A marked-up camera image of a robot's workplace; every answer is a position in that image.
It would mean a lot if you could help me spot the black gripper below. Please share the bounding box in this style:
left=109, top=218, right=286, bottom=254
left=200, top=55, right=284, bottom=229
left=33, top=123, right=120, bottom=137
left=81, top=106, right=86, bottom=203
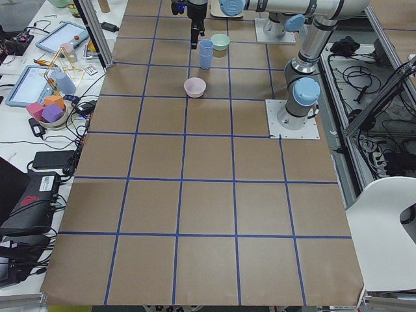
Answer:
left=171, top=0, right=208, bottom=49

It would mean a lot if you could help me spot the blue cup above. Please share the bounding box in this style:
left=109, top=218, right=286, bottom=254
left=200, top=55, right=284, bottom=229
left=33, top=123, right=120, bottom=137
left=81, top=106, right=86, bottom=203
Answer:
left=199, top=53, right=213, bottom=70
left=198, top=39, right=214, bottom=56

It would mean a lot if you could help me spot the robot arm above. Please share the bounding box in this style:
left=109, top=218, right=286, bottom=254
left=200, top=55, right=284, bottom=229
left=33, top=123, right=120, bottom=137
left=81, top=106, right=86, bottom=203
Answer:
left=171, top=0, right=306, bottom=49
left=219, top=1, right=370, bottom=130

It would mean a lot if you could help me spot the green bowl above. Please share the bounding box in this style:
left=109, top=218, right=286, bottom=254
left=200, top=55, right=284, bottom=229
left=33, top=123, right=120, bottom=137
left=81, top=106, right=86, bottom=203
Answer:
left=211, top=33, right=230, bottom=51

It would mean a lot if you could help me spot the pink bowl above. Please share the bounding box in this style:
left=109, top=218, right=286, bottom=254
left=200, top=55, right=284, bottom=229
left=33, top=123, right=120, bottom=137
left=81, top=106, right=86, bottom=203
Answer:
left=183, top=77, right=207, bottom=98

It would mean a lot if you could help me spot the tablet in blue case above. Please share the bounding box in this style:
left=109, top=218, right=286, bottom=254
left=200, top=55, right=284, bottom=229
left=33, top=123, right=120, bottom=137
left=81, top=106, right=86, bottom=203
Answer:
left=35, top=21, right=89, bottom=53

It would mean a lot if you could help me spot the blue cylinder block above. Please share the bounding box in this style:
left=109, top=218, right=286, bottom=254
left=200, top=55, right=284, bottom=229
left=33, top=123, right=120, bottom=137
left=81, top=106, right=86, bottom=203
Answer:
left=56, top=71, right=76, bottom=95

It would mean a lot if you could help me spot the black cloth bundle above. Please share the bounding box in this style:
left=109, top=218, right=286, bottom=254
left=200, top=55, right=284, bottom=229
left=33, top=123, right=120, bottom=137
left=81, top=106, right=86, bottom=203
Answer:
left=330, top=36, right=361, bottom=57

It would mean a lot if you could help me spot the bowl of foam blocks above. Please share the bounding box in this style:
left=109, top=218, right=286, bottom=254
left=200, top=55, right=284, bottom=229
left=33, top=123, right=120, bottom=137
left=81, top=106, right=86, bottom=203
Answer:
left=26, top=95, right=69, bottom=130

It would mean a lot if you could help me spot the black power adapter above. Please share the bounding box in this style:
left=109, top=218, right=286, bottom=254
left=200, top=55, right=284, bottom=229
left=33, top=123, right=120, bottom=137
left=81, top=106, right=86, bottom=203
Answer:
left=32, top=150, right=75, bottom=170

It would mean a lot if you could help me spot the black electronics box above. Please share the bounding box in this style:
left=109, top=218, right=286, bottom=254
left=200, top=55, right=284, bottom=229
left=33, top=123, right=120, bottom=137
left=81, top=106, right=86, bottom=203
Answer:
left=1, top=171, right=60, bottom=237

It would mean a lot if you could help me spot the white chair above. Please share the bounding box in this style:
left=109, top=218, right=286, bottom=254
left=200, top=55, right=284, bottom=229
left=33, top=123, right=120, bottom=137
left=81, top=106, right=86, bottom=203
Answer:
left=346, top=177, right=415, bottom=292

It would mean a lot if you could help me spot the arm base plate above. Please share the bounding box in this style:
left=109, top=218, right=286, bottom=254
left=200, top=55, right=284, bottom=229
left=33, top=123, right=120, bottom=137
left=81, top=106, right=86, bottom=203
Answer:
left=265, top=99, right=320, bottom=140
left=255, top=18, right=296, bottom=46

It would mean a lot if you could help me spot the aluminium frame post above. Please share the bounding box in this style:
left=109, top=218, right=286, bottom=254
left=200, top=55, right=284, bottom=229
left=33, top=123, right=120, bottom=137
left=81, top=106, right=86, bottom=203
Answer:
left=74, top=0, right=114, bottom=68

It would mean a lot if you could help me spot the yellow wooden frame toy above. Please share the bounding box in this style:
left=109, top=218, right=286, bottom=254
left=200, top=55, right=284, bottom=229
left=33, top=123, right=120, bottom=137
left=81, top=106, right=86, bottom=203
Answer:
left=44, top=47, right=85, bottom=94

